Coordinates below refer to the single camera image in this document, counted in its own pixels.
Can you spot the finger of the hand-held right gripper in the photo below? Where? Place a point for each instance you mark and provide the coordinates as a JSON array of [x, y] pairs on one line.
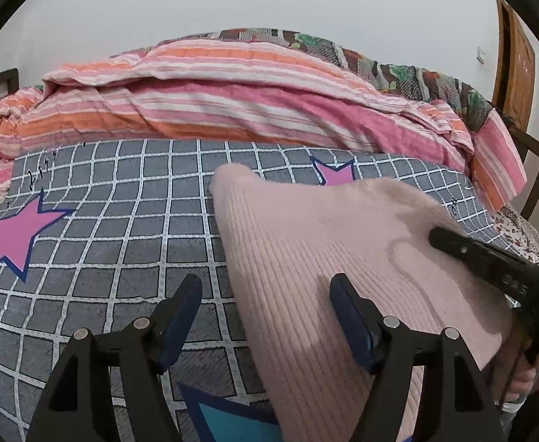
[[481, 260]]

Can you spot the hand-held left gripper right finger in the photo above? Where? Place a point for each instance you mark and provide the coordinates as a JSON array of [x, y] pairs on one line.
[[347, 313]]

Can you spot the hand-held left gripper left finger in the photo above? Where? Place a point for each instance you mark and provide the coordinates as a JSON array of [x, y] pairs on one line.
[[184, 304]]

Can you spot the pink ribbed knit sweater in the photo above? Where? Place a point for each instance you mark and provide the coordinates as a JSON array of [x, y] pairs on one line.
[[297, 248]]

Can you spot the person's right hand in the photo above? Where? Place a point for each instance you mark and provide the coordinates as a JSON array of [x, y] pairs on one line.
[[525, 380]]

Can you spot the grey checked bed sheet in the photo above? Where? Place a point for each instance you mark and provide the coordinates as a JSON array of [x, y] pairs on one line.
[[113, 221]]

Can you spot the dark wooden footboard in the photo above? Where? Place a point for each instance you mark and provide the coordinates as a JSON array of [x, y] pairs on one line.
[[534, 147]]

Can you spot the brown wooden door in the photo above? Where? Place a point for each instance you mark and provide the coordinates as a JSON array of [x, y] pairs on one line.
[[520, 64]]

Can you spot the multicolour floral patterned blanket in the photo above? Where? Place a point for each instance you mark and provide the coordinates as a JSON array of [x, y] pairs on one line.
[[389, 73]]

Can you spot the pink orange striped quilt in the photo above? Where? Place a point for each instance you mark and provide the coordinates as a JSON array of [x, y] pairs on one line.
[[251, 96]]

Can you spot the white wall switch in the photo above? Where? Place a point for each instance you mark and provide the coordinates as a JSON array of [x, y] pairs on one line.
[[481, 54]]

